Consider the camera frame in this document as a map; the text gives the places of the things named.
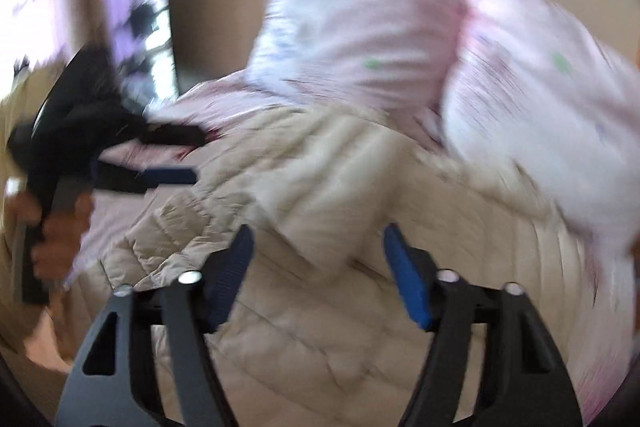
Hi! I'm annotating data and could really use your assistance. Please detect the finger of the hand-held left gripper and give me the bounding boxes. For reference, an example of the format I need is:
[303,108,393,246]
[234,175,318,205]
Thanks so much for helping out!
[142,122,207,148]
[92,161,198,196]

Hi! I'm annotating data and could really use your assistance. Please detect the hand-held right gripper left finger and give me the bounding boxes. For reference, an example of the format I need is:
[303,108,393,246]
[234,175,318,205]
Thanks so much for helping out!
[55,224,256,427]

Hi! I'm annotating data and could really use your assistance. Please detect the beige puffer jacket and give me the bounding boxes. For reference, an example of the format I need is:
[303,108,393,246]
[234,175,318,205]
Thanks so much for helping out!
[100,104,601,427]

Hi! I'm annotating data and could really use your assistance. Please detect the wooden headboard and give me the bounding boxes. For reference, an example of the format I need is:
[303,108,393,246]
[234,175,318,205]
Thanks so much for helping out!
[167,0,273,100]

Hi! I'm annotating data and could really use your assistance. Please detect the bright window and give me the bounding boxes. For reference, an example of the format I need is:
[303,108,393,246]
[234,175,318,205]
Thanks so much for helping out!
[0,0,71,75]

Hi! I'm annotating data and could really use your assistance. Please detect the pink floral pillow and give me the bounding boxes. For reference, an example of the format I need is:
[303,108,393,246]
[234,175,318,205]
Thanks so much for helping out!
[440,0,640,258]
[247,0,468,110]

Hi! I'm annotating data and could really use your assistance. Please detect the person's left hand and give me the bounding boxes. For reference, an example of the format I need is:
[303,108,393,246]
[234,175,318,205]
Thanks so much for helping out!
[12,194,96,283]

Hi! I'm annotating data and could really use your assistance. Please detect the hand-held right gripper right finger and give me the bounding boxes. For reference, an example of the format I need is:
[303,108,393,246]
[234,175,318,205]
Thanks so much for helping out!
[382,223,585,427]

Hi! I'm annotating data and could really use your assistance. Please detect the pink floral bed sheet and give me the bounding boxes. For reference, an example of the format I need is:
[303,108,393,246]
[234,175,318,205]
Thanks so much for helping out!
[65,77,640,427]

